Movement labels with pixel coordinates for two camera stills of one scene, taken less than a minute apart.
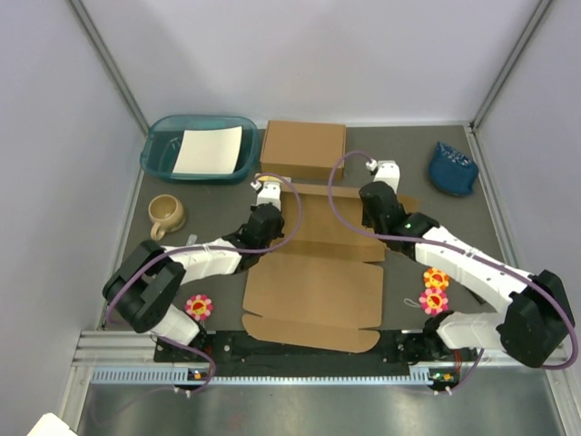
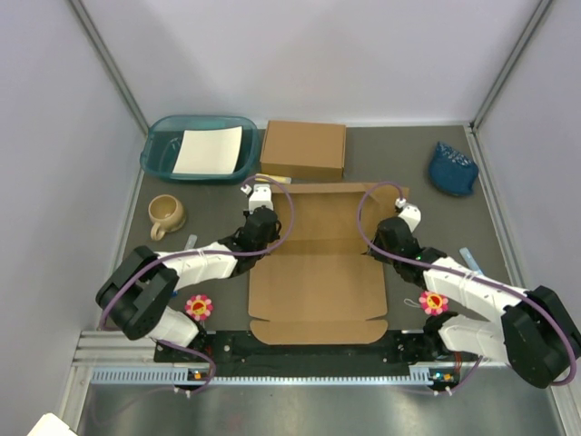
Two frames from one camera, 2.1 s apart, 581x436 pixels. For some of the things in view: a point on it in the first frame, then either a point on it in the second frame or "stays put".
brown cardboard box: x=324 y=290 stays put
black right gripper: x=366 y=221 to x=379 y=255
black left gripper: x=278 y=233 stays put
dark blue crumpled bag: x=452 y=172 stays put
